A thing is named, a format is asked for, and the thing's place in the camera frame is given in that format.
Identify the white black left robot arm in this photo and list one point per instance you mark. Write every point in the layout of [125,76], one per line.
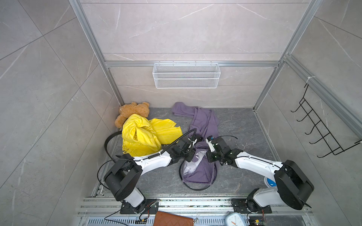
[121,179]

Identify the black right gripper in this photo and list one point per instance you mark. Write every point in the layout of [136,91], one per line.
[209,154]

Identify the white clock at bottom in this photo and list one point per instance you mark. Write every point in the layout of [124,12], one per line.
[235,219]

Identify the black wire hook rack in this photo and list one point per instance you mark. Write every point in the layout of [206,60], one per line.
[325,135]

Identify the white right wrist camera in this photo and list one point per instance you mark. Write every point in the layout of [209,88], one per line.
[213,144]

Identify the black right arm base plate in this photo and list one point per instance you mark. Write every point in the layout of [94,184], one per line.
[244,206]

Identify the purple jacket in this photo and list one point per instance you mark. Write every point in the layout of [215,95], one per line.
[205,121]

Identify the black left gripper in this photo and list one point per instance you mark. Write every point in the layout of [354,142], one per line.
[192,153]

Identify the brown leather wallet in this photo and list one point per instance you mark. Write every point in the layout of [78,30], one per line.
[167,219]

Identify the brown teddy bear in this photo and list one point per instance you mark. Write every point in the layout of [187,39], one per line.
[127,110]

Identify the white wire mesh basket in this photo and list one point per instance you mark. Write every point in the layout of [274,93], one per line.
[186,75]

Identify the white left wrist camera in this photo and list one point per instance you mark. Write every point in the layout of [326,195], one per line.
[193,140]

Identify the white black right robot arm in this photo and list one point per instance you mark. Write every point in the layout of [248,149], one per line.
[293,188]

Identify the yellow trousers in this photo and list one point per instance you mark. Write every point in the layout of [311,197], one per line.
[142,137]

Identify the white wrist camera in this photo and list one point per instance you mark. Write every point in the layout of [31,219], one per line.
[213,144]
[193,140]

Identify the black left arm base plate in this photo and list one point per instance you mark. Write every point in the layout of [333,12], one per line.
[147,206]

